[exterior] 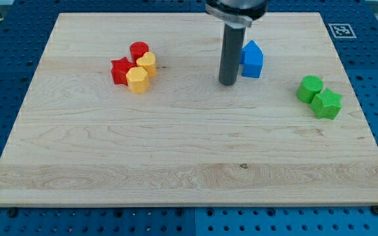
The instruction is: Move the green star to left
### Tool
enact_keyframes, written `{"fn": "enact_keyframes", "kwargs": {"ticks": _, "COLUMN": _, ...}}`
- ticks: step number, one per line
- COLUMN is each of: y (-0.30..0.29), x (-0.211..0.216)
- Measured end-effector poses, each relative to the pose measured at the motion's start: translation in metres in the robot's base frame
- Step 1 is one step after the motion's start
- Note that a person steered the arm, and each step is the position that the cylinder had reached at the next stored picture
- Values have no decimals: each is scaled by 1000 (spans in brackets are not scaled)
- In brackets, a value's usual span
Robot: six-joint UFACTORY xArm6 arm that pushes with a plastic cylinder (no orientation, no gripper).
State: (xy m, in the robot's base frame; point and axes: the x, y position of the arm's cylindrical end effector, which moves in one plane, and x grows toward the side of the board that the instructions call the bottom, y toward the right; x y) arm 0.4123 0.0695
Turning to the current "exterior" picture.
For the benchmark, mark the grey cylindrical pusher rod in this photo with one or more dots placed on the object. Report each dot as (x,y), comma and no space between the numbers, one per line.
(232,44)

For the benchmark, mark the white fiducial marker tag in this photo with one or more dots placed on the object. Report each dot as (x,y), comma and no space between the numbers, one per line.
(342,31)

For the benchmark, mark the blue cube block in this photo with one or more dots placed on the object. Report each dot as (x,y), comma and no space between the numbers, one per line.
(252,64)

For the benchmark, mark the red cylinder block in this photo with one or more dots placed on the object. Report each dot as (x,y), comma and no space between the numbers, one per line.
(138,49)

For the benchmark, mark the yellow heart block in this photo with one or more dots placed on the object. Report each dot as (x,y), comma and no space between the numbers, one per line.
(148,62)

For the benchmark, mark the green cylinder block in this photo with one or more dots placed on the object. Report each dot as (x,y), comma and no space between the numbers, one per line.
(310,86)

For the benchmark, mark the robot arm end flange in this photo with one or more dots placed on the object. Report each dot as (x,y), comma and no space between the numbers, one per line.
(237,13)

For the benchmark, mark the yellow hexagon block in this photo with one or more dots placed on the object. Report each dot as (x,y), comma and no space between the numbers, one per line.
(138,80)

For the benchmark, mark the wooden board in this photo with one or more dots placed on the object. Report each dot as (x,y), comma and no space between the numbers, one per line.
(82,141)

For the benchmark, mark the green star block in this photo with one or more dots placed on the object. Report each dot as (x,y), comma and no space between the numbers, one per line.
(326,105)

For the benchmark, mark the blue triangle block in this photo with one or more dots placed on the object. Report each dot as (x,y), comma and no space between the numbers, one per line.
(251,46)

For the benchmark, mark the red star block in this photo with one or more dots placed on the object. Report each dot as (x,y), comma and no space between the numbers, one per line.
(119,70)

